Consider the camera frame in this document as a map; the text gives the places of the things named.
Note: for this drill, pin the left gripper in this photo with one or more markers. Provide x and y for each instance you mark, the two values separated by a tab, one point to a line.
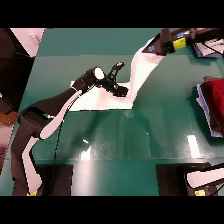
116	89

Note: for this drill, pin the white T-shirt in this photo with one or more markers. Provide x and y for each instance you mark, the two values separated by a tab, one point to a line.
143	70

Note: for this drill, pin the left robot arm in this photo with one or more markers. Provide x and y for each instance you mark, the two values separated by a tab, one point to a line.
50	106

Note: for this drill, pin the pale folded garment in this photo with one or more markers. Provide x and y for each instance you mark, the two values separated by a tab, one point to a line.
204	106

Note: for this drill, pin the red garment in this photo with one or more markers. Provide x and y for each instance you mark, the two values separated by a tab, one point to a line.
215	100

